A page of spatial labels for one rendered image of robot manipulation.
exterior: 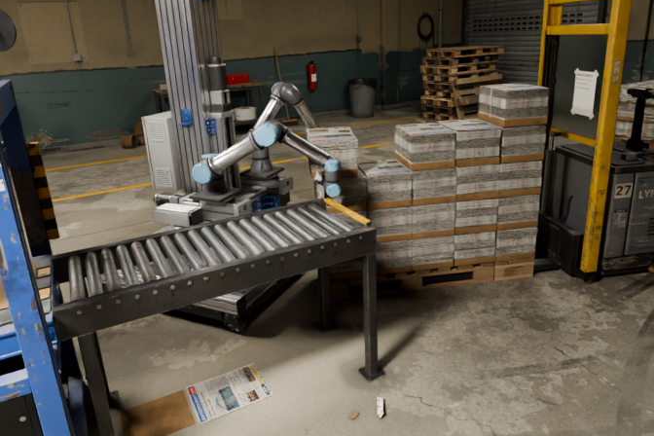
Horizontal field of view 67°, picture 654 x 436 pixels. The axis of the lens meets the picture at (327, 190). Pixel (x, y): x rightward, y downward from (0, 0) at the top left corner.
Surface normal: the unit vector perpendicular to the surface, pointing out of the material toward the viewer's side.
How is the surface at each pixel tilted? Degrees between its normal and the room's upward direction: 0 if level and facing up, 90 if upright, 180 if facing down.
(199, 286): 90
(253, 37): 90
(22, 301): 90
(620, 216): 90
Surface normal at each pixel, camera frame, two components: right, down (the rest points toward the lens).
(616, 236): 0.15, 0.29
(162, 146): -0.43, 0.30
